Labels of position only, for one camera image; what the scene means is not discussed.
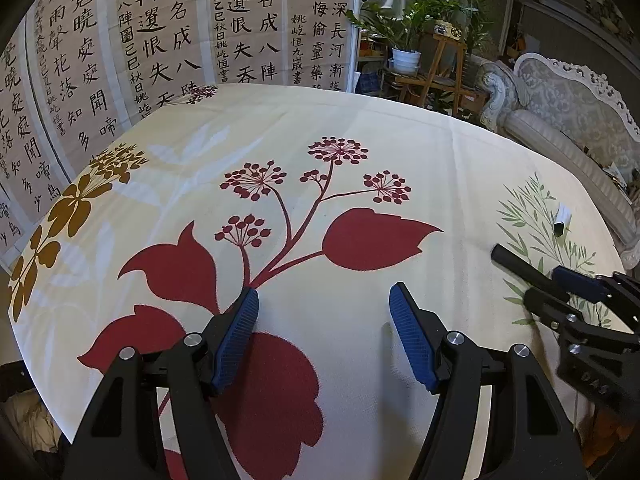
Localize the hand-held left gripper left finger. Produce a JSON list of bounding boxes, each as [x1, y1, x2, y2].
[[60, 287, 261, 480]]

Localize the ornate white sofa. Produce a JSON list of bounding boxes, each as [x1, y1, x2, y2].
[[502, 52, 640, 261]]

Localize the cream floral tablecloth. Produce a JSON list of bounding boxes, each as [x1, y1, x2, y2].
[[7, 82, 631, 480]]

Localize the leafy green plant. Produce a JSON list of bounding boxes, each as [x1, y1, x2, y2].
[[345, 0, 468, 73]]

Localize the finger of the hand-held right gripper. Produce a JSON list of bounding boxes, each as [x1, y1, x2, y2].
[[551, 266, 640, 333], [523, 287, 586, 329]]

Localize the ornate beige armchair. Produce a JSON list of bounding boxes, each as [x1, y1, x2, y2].
[[470, 55, 516, 131]]

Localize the black marker with white label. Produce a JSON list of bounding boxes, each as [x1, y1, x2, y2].
[[552, 203, 572, 237]]

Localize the calligraphy wall hanging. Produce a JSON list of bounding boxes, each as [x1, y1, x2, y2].
[[0, 0, 363, 271]]

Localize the blue plastic crate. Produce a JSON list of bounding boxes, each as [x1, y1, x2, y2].
[[356, 72, 383, 95]]

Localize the dark clothes pile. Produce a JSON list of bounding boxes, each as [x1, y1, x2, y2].
[[0, 360, 71, 480]]

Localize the tall green potted plant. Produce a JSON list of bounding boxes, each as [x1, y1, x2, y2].
[[462, 0, 496, 56]]

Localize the white flower pot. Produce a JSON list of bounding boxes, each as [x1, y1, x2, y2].
[[391, 47, 422, 73]]

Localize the wooden plant stand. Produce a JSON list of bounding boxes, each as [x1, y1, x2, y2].
[[395, 35, 481, 106]]

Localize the pile of papers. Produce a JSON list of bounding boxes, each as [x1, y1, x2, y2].
[[602, 160, 631, 196]]

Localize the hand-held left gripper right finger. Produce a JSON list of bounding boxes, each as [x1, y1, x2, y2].
[[389, 282, 588, 480]]

